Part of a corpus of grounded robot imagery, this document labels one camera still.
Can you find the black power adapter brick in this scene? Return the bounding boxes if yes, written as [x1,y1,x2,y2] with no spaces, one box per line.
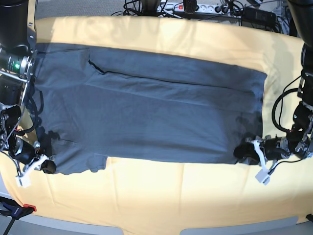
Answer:
[242,7,276,26]

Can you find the yellow tablecloth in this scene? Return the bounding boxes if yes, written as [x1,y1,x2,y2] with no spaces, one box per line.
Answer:
[0,16,313,233]

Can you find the blue black bar clamp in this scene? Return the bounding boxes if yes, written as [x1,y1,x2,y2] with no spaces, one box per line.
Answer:
[0,196,37,235]

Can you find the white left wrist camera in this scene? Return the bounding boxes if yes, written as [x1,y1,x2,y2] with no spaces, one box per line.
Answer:
[246,137,270,186]

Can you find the blue grey T-shirt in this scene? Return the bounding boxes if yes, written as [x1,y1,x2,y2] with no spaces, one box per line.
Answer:
[32,43,267,175]

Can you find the black clamp right edge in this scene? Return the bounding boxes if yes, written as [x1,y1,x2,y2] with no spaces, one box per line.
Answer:
[306,214,313,222]

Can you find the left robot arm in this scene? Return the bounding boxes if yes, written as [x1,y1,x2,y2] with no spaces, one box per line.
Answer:
[234,0,313,164]

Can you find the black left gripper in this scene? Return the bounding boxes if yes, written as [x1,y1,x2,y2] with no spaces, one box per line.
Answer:
[233,136,290,165]

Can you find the white power strip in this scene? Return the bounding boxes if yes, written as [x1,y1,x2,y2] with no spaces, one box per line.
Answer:
[157,2,240,18]

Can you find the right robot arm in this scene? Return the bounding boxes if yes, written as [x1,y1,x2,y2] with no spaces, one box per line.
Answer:
[0,0,56,177]

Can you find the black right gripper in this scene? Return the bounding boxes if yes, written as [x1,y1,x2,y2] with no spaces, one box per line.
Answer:
[9,138,56,174]

